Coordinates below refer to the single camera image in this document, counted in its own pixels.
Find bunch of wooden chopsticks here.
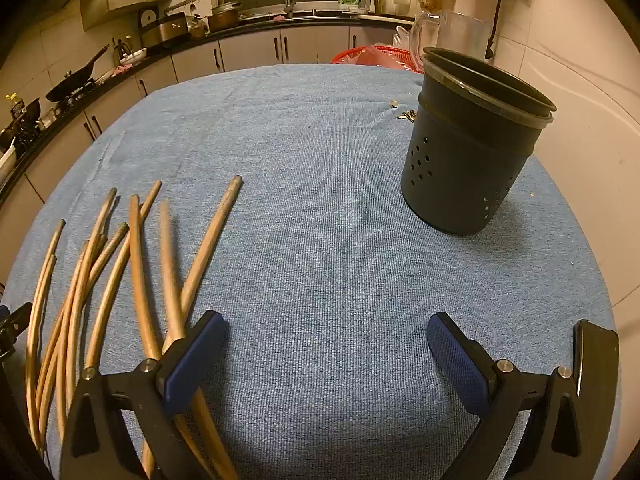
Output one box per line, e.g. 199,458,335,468
25,175,244,480

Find beige lower kitchen cabinets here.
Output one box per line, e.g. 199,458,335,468
0,22,401,261

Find dark cooking pot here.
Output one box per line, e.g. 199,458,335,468
0,99,42,153

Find black power cable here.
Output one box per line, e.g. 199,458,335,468
484,0,507,61

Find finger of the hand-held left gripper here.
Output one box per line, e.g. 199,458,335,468
0,302,32,361

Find pink plastic bags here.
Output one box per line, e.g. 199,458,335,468
356,44,418,72

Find copper cooking pot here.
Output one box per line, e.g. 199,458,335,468
207,2,242,32

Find red plastic basket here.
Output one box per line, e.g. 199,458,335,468
331,45,426,73

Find black wok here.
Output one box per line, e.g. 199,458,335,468
46,45,110,102

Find round kitchen scale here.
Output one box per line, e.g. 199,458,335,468
137,7,161,36

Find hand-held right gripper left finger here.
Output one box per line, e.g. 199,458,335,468
59,310,226,480

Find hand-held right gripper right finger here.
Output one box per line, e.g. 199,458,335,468
426,311,588,480

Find silver countertop oven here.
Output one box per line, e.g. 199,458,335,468
140,15,191,48

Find blue tablecloth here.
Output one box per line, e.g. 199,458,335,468
0,62,618,480

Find clear glass pitcher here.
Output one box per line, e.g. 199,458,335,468
409,10,493,68

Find dark grey utensil holder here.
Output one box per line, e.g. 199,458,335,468
400,46,557,236

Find black kitchen countertop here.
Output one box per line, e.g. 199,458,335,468
0,7,416,201

